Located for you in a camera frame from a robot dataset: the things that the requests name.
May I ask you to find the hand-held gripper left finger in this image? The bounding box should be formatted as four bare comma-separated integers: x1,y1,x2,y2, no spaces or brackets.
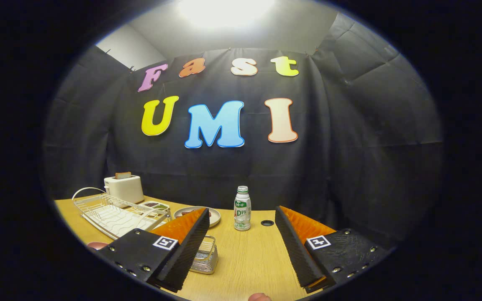
97,207,210,293

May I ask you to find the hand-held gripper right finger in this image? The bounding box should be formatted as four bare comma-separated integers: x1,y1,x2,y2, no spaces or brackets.
275,206,392,294

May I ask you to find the metal wire basket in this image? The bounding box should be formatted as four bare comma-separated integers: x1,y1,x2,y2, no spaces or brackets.
190,235,219,275

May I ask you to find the white wire dish rack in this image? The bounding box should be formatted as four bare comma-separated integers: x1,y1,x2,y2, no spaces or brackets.
72,187,172,240

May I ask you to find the beige round plate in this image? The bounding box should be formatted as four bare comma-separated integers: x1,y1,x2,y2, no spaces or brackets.
174,206,221,228

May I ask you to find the white drink bottle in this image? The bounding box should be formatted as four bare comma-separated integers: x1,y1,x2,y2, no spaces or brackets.
234,186,252,231

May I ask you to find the white divided tray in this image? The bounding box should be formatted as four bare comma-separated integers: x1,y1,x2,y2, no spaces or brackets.
140,201,170,212

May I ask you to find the white toaster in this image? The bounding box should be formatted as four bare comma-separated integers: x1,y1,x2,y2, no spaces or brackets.
103,174,145,204

